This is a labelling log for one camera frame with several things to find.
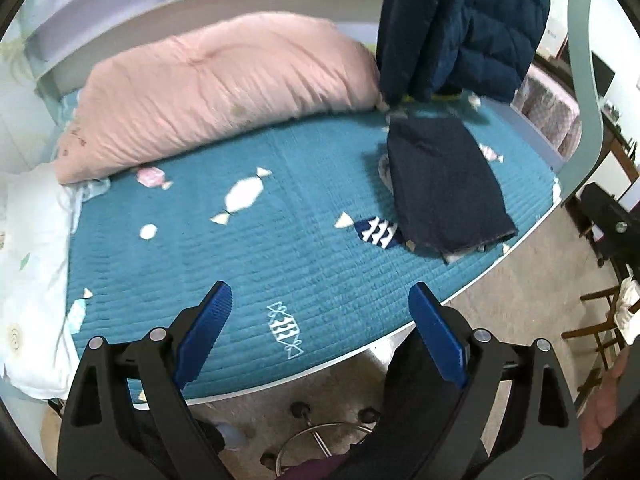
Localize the dark blue denim jeans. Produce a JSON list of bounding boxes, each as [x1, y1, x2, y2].
[[386, 117, 518, 263]]

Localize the person's right hand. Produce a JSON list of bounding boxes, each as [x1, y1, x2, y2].
[[578, 346, 631, 452]]

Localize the wooden chair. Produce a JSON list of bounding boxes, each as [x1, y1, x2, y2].
[[560, 284, 640, 396]]

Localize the swivel chair chrome base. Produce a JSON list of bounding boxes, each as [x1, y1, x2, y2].
[[259, 401, 381, 477]]

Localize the white pillow with green leaf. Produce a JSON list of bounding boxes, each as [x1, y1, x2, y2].
[[1, 162, 111, 400]]

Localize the teal quilted bed cover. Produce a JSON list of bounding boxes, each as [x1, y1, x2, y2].
[[62, 89, 564, 403]]

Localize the navy puffer jacket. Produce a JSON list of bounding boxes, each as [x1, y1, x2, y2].
[[376, 0, 550, 106]]

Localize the pink pillow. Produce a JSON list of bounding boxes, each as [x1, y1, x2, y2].
[[53, 12, 383, 184]]

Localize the grey bed headboard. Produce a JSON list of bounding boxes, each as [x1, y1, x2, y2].
[[17, 0, 382, 114]]

